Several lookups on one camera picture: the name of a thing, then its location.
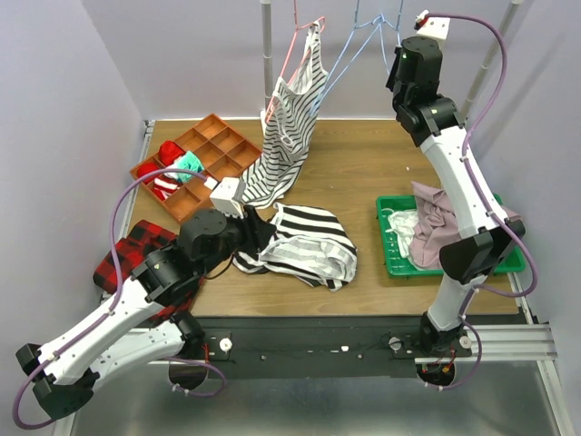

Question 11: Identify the red sock ball upper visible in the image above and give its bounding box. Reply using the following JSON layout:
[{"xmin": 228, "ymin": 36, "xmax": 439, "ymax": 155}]
[{"xmin": 158, "ymin": 141, "xmax": 185, "ymax": 166}]

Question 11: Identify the green plastic bin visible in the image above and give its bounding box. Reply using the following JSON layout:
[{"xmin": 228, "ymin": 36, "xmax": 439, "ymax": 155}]
[{"xmin": 376, "ymin": 195, "xmax": 526, "ymax": 278}]

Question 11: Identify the right rack pole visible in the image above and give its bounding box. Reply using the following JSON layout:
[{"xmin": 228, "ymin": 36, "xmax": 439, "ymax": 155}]
[{"xmin": 461, "ymin": 0, "xmax": 524, "ymax": 119}]

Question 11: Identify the red white striped sock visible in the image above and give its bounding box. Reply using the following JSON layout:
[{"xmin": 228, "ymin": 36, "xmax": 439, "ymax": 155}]
[{"xmin": 153, "ymin": 177, "xmax": 181, "ymax": 202}]

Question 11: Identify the red black plaid shirt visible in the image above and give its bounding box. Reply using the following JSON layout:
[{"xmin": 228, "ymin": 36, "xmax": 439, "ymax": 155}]
[{"xmin": 93, "ymin": 220, "xmax": 200, "ymax": 327}]

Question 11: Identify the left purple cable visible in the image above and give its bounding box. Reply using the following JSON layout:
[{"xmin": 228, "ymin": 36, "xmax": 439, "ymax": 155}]
[{"xmin": 10, "ymin": 168, "xmax": 228, "ymax": 431}]

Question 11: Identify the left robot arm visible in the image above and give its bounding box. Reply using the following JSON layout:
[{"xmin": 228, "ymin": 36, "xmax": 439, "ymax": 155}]
[{"xmin": 15, "ymin": 206, "xmax": 276, "ymax": 421}]

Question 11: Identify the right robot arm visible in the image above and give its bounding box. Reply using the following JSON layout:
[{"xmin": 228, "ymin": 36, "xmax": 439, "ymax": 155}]
[{"xmin": 386, "ymin": 36, "xmax": 525, "ymax": 356}]

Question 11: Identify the white garment in bin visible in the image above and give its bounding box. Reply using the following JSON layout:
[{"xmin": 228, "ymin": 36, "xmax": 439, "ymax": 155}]
[{"xmin": 382, "ymin": 208, "xmax": 419, "ymax": 263}]

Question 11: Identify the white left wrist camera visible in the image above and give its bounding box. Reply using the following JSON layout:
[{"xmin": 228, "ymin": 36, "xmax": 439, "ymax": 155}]
[{"xmin": 210, "ymin": 177, "xmax": 246, "ymax": 218}]

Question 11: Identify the mauve garment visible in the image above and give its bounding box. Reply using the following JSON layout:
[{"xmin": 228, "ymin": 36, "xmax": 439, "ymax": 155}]
[{"xmin": 408, "ymin": 180, "xmax": 523, "ymax": 272}]

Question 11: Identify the pink wire hanger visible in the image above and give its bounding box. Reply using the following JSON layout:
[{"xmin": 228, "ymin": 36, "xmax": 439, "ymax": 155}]
[{"xmin": 265, "ymin": 0, "xmax": 327, "ymax": 124}]

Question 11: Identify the wide-striped black white tank top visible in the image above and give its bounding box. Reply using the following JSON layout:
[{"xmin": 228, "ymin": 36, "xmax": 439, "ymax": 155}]
[{"xmin": 233, "ymin": 203, "xmax": 358, "ymax": 292}]

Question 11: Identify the brown compartment tray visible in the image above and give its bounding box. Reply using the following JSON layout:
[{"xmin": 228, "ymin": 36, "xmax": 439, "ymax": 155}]
[{"xmin": 130, "ymin": 114, "xmax": 261, "ymax": 223}]

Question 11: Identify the teal white sock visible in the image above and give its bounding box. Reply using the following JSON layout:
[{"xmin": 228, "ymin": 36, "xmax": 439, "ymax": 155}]
[{"xmin": 164, "ymin": 151, "xmax": 204, "ymax": 184}]

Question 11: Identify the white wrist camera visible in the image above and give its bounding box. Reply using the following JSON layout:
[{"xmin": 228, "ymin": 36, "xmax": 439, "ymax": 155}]
[
  {"xmin": 414, "ymin": 10, "xmax": 450, "ymax": 43},
  {"xmin": 210, "ymin": 177, "xmax": 246, "ymax": 218}
]

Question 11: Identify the rack pole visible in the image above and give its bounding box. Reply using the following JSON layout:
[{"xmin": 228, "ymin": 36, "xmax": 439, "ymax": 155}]
[
  {"xmin": 260, "ymin": 0, "xmax": 274, "ymax": 122},
  {"xmin": 461, "ymin": 0, "xmax": 524, "ymax": 119}
]

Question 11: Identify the thin-striped tank top hanging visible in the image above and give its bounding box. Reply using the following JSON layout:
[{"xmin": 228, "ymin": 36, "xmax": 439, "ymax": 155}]
[{"xmin": 241, "ymin": 21, "xmax": 328, "ymax": 208}]

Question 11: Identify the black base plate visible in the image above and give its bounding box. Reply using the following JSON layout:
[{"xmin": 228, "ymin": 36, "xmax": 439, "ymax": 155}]
[{"xmin": 198, "ymin": 316, "xmax": 472, "ymax": 380}]

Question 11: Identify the red sock ball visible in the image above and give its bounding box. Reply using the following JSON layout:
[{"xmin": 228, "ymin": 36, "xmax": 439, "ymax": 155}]
[
  {"xmin": 158, "ymin": 141, "xmax": 185, "ymax": 166},
  {"xmin": 136, "ymin": 161, "xmax": 161, "ymax": 178}
]

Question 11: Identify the light blue wire hanger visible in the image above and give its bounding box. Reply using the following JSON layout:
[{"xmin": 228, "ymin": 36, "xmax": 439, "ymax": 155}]
[{"xmin": 379, "ymin": 0, "xmax": 405, "ymax": 74}]

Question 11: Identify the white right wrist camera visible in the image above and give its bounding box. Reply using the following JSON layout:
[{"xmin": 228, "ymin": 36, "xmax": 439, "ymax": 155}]
[{"xmin": 414, "ymin": 10, "xmax": 450, "ymax": 43}]

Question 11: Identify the red sock ball lower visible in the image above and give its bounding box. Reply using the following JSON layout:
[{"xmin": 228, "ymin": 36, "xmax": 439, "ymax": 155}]
[{"xmin": 136, "ymin": 161, "xmax": 161, "ymax": 178}]

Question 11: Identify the left rack pole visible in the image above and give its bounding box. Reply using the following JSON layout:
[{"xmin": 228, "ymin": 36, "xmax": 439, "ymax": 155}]
[{"xmin": 260, "ymin": 0, "xmax": 274, "ymax": 122}]

